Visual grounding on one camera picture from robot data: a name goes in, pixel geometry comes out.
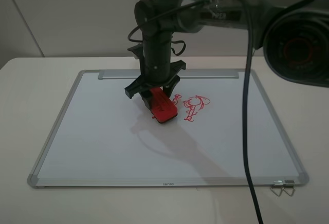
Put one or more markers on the right metal hanging clip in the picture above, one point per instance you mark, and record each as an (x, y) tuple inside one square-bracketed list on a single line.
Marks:
[(288, 186)]

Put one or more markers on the red whiteboard eraser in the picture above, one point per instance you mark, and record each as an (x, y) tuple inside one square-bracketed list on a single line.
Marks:
[(162, 108)]

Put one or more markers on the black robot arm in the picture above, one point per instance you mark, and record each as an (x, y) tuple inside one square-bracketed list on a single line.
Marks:
[(292, 33)]

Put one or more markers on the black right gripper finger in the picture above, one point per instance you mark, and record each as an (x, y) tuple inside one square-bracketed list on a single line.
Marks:
[(168, 89)]

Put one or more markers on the grey aluminium marker tray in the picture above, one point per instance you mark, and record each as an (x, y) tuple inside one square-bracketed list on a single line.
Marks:
[(188, 73)]

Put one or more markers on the left metal hanging clip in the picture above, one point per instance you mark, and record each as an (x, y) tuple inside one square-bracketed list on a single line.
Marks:
[(277, 187)]

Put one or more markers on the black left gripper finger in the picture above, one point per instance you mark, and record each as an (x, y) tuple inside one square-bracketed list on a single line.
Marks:
[(147, 98)]

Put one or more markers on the metal hanging clip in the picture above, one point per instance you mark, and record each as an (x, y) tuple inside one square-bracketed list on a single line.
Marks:
[(288, 186), (277, 187)]

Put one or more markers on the white framed whiteboard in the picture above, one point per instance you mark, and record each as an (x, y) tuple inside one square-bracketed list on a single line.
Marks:
[(103, 138)]

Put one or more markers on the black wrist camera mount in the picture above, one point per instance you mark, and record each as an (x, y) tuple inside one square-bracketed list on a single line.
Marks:
[(137, 51)]

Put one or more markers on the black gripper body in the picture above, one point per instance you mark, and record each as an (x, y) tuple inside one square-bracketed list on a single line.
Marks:
[(156, 68)]

